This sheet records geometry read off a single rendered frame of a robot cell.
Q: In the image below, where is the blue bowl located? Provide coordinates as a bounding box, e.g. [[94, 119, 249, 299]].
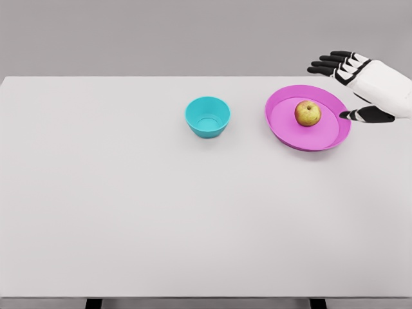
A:
[[184, 96, 232, 140]]

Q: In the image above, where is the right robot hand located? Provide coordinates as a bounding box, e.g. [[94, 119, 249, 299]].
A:
[[306, 50, 412, 124]]

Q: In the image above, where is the pink plate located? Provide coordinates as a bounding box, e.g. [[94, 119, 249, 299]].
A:
[[264, 84, 352, 153]]

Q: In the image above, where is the yellow-red apple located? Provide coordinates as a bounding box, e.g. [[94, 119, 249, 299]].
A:
[[294, 100, 322, 127]]

